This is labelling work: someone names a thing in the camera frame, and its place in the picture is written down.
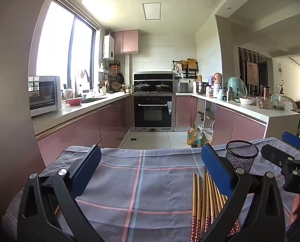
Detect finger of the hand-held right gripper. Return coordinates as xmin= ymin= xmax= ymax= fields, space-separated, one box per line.
xmin=281 ymin=132 xmax=300 ymax=154
xmin=261 ymin=144 xmax=300 ymax=194

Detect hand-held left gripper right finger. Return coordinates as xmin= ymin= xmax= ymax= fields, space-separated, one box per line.
xmin=200 ymin=144 xmax=286 ymax=242

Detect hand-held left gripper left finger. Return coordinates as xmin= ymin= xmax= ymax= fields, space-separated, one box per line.
xmin=17 ymin=144 xmax=101 ymax=242

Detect black mesh chopstick holder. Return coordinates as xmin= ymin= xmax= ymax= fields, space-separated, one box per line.
xmin=226 ymin=141 xmax=259 ymax=174

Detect bunch of floral-end chopsticks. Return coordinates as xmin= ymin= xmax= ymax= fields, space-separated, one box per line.
xmin=191 ymin=172 xmax=241 ymax=242

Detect grey plaid tablecloth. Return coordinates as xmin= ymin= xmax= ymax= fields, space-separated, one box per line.
xmin=2 ymin=137 xmax=300 ymax=242

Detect plastic bag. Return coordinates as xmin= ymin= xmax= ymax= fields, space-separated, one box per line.
xmin=198 ymin=127 xmax=214 ymax=145

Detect pink base cabinets with sink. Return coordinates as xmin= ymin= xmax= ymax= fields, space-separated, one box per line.
xmin=32 ymin=93 xmax=135 ymax=167

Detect crumpled clear plastic bags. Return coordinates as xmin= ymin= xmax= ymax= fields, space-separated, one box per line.
xmin=271 ymin=94 xmax=294 ymax=111

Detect pink base cabinets peninsula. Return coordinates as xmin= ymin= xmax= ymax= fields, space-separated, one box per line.
xmin=175 ymin=93 xmax=300 ymax=147

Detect clear plastic food container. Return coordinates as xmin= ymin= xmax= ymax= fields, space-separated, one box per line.
xmin=257 ymin=98 xmax=271 ymax=109

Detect white bowl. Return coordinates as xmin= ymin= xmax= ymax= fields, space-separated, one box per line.
xmin=239 ymin=97 xmax=256 ymax=106

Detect pink bowl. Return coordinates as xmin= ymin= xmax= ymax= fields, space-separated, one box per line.
xmin=66 ymin=97 xmax=83 ymax=106

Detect teal mesh food cover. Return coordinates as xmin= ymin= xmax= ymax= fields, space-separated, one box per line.
xmin=227 ymin=77 xmax=248 ymax=99

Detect stainless steel pot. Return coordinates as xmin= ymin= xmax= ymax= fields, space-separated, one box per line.
xmin=196 ymin=81 xmax=209 ymax=95

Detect black built-in stove oven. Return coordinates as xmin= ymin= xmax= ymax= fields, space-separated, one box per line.
xmin=133 ymin=71 xmax=176 ymax=132

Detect white toaster oven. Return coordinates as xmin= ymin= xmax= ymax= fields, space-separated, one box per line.
xmin=28 ymin=76 xmax=63 ymax=117

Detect pink kettle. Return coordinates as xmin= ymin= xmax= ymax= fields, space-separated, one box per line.
xmin=214 ymin=73 xmax=223 ymax=91

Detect black pot with lid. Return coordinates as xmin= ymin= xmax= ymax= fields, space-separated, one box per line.
xmin=155 ymin=82 xmax=172 ymax=92

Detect black wok with lid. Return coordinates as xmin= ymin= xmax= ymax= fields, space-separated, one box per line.
xmin=135 ymin=81 xmax=152 ymax=92

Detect kitchen window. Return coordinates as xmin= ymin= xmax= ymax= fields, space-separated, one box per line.
xmin=36 ymin=0 xmax=100 ymax=86

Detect rectangular ceiling light panel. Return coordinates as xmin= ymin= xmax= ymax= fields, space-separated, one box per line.
xmin=142 ymin=2 xmax=162 ymax=20

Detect framed wall picture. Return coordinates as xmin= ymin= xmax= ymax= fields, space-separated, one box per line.
xmin=246 ymin=61 xmax=259 ymax=86

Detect black wall rack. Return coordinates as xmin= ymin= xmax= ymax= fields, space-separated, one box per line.
xmin=172 ymin=58 xmax=199 ymax=79

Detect white wall water heater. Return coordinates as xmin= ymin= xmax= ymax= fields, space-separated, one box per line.
xmin=102 ymin=35 xmax=115 ymax=61

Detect pink wall cabinet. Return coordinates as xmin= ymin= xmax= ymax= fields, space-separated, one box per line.
xmin=111 ymin=29 xmax=140 ymax=54

